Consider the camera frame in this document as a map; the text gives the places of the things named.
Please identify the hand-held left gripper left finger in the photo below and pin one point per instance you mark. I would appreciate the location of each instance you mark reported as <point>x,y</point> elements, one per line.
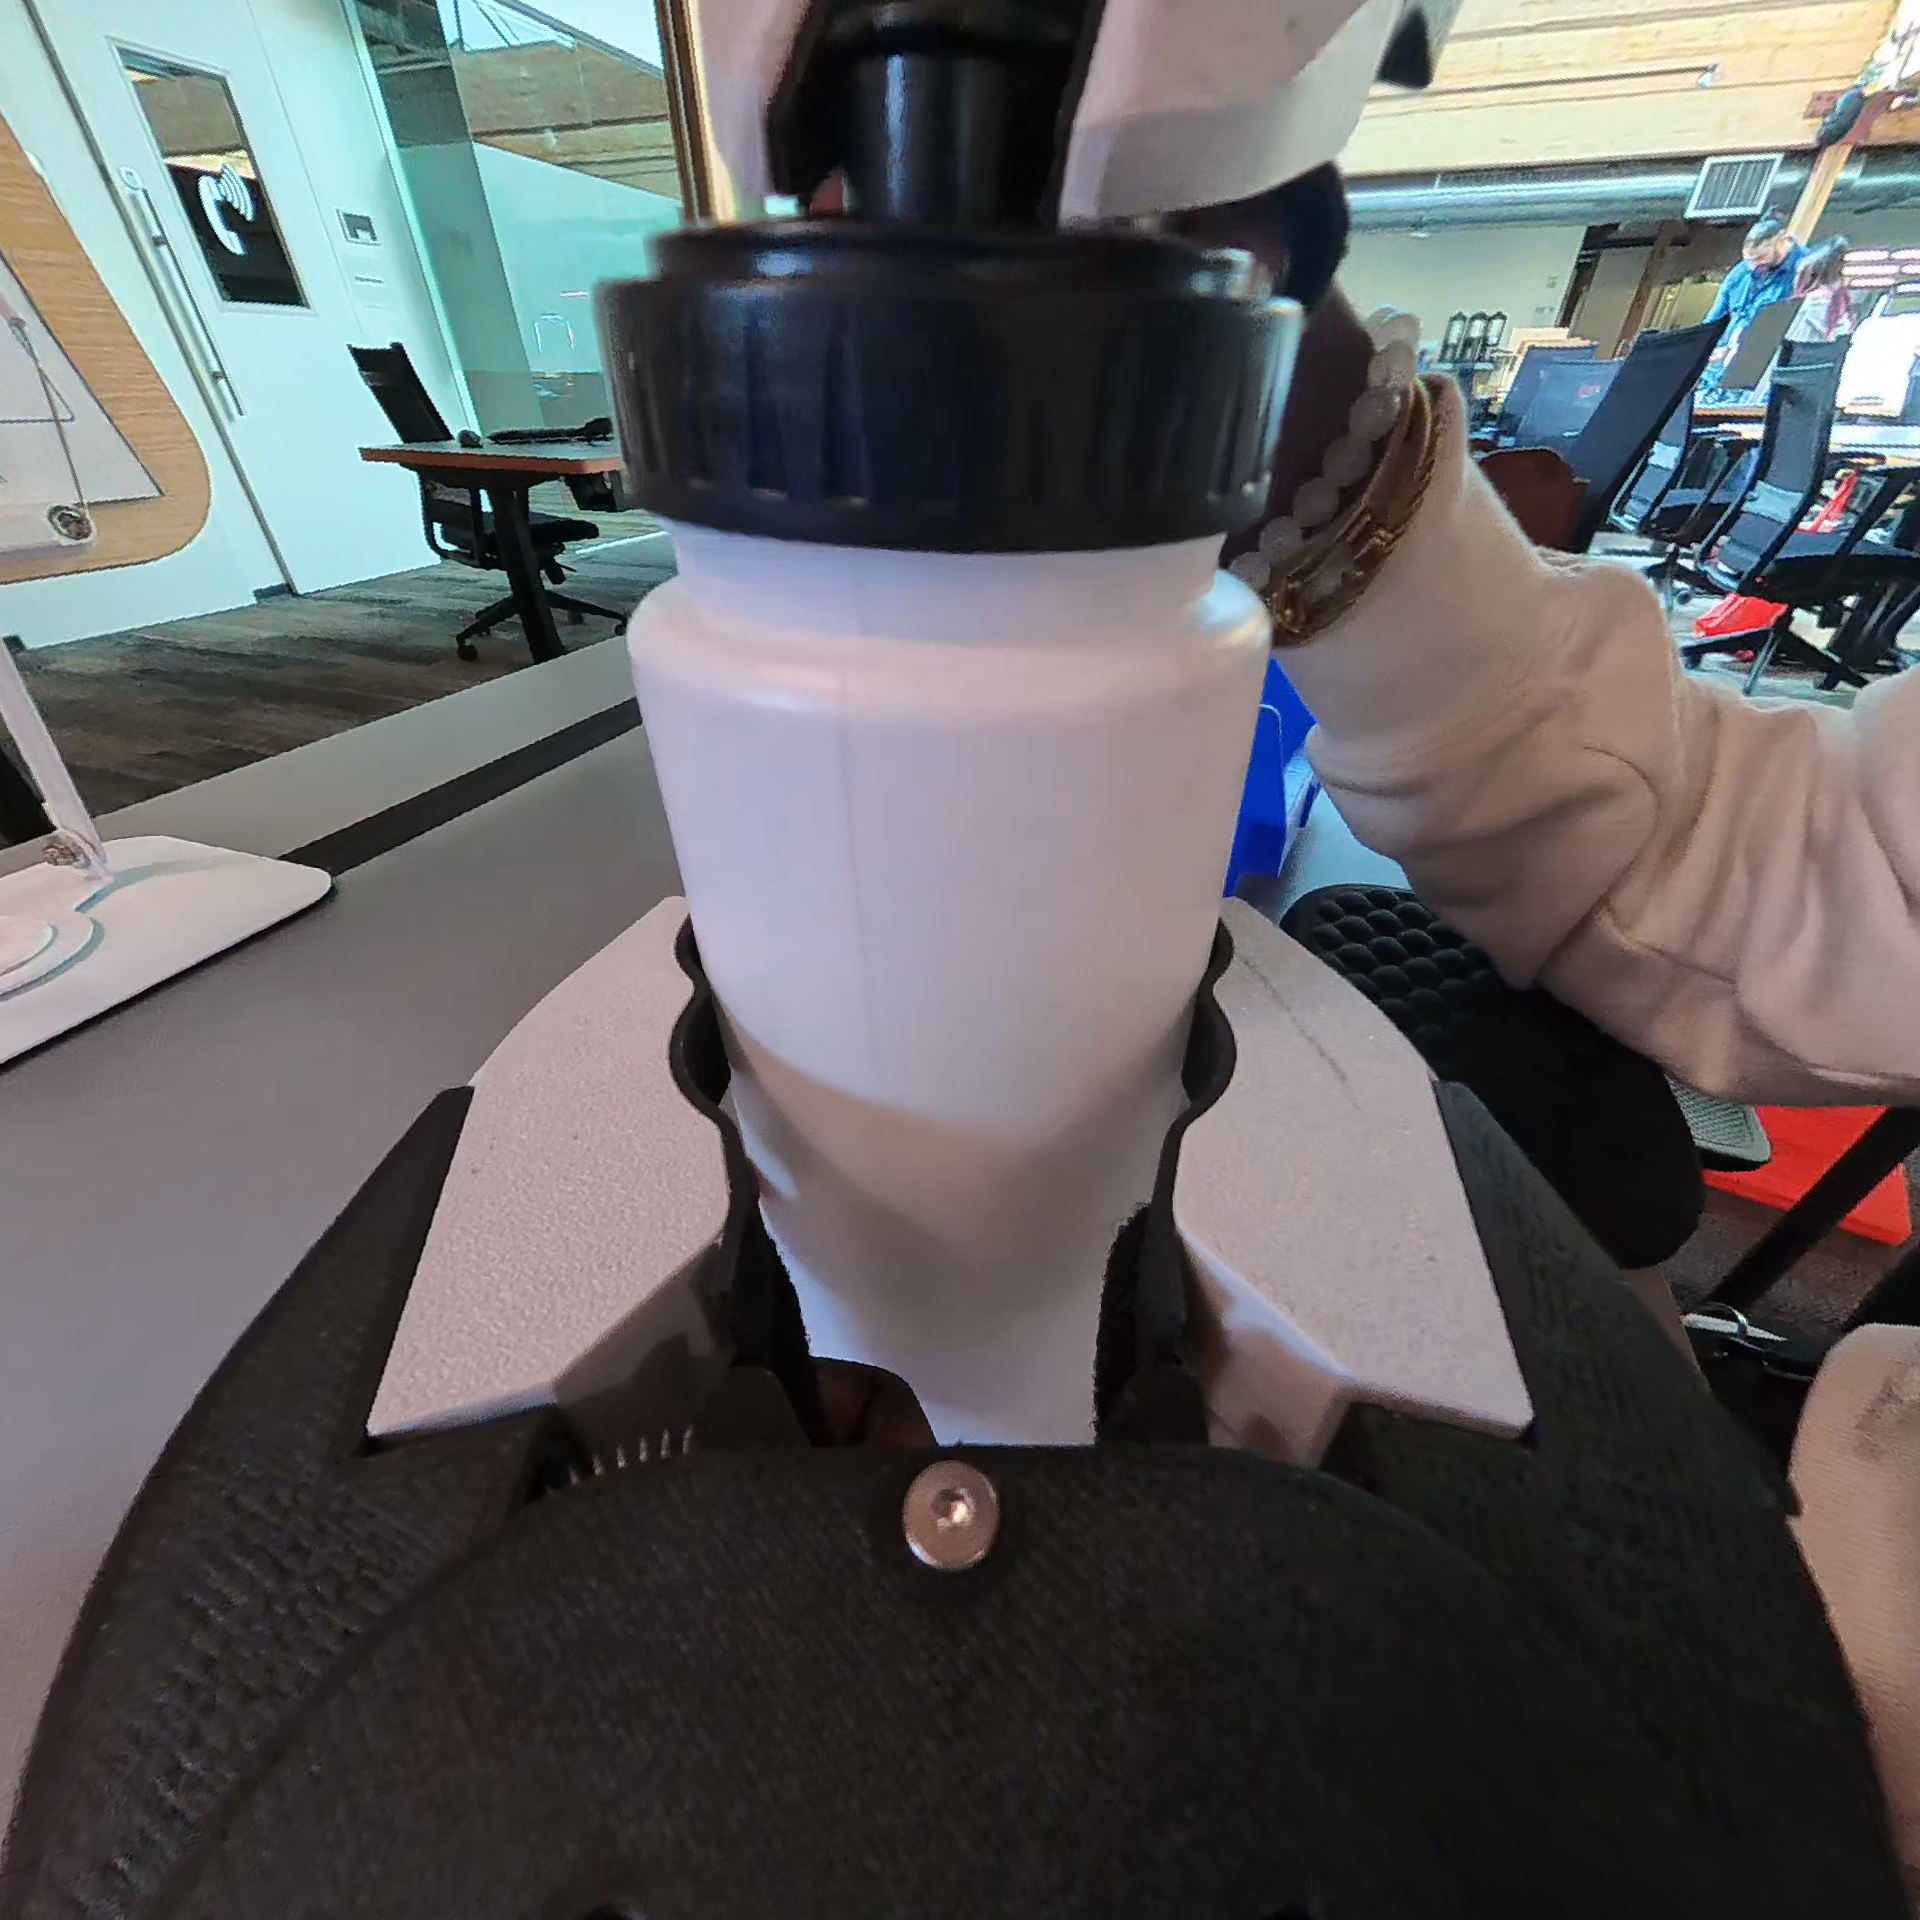
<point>541,1231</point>

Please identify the black mesh chair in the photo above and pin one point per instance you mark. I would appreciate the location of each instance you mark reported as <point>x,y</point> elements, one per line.
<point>1500,1080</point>

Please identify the white door with window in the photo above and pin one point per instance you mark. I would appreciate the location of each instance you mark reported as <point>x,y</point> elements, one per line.
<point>300,452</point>

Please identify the grey wall vent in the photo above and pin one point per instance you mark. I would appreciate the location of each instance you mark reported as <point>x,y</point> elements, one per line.
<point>1734,188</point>

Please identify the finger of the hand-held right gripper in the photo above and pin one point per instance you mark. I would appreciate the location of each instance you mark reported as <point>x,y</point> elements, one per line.
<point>750,91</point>
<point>1230,105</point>

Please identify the wooden instruction board stand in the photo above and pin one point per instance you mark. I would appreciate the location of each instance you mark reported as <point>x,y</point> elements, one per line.
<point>142,375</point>

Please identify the wooden desk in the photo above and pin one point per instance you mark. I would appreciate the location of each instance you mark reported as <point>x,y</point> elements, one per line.
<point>495,455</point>

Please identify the person's left hand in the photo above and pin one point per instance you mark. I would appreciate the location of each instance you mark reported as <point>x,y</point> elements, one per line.
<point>870,1411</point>

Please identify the person's right hand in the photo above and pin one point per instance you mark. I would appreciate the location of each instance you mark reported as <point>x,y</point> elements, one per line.
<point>1330,375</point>

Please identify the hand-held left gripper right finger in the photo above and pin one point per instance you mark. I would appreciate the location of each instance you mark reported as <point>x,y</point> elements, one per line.
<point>1337,1231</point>

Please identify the person's right forearm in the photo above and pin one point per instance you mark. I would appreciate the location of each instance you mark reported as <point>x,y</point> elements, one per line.
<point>1651,839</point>

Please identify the blue plastic bin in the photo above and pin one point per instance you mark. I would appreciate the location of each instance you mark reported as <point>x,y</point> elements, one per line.
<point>1268,809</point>

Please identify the black bottle lid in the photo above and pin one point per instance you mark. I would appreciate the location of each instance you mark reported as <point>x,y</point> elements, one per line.
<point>946,389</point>

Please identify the white plastic bottle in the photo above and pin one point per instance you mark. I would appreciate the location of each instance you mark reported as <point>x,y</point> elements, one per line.
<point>946,827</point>

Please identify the black office chair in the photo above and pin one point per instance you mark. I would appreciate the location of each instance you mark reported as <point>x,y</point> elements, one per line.
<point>394,395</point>
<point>1799,435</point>
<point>1651,406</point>

